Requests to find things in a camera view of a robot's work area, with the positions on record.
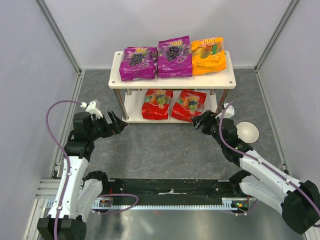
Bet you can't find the white ceramic bowl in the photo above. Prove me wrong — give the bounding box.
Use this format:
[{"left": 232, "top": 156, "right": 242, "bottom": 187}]
[{"left": 236, "top": 121, "right": 260, "bottom": 144}]

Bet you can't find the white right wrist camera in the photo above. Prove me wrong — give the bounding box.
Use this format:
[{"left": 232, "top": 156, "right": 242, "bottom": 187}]
[{"left": 215, "top": 103, "right": 235, "bottom": 119}]

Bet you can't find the red candy bag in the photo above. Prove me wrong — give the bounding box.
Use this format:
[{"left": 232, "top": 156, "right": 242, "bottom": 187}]
[
  {"left": 141, "top": 89, "right": 173, "bottom": 120},
  {"left": 171, "top": 89, "right": 207, "bottom": 123}
]

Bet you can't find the white two-tier wooden shelf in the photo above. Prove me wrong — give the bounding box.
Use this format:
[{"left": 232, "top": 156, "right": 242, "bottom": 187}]
[{"left": 108, "top": 51, "right": 236, "bottom": 124}]

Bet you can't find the aluminium corner frame left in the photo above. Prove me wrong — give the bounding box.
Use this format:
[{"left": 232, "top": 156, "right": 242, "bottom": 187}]
[{"left": 34, "top": 0, "right": 83, "bottom": 76}]

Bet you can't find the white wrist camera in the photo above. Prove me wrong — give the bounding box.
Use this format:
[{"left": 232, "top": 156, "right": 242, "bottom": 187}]
[
  {"left": 80, "top": 99, "right": 104, "bottom": 119},
  {"left": 215, "top": 103, "right": 235, "bottom": 119}
]

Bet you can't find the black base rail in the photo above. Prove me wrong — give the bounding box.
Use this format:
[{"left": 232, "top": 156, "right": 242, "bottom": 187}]
[{"left": 82, "top": 170, "right": 260, "bottom": 201}]

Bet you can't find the purple candy bag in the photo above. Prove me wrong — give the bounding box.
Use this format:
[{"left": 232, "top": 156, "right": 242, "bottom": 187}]
[
  {"left": 119, "top": 46, "right": 158, "bottom": 82},
  {"left": 157, "top": 35, "right": 193, "bottom": 78}
]

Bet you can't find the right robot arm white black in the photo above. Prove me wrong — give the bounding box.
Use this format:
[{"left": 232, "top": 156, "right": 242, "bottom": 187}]
[{"left": 191, "top": 110, "right": 320, "bottom": 235}]

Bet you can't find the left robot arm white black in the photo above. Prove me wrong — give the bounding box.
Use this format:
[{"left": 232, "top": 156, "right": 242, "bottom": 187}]
[{"left": 37, "top": 111, "right": 128, "bottom": 240}]

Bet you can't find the orange candy bag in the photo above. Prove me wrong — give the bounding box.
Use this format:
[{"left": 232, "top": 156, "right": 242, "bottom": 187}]
[{"left": 191, "top": 37, "right": 227, "bottom": 76}]

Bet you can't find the aluminium corner frame right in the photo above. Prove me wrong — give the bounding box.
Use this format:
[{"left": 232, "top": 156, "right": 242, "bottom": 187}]
[{"left": 254, "top": 0, "right": 301, "bottom": 73}]

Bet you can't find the aluminium corner frame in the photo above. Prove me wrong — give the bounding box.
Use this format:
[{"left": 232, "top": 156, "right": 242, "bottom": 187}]
[
  {"left": 34, "top": 0, "right": 83, "bottom": 76},
  {"left": 254, "top": 0, "right": 301, "bottom": 73}
]

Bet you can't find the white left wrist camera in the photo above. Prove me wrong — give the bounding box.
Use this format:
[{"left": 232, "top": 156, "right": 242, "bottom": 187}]
[{"left": 80, "top": 99, "right": 104, "bottom": 119}]

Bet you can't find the white slotted cable duct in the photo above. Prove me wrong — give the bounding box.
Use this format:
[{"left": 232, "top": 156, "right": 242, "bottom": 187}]
[{"left": 92, "top": 198, "right": 249, "bottom": 211}]

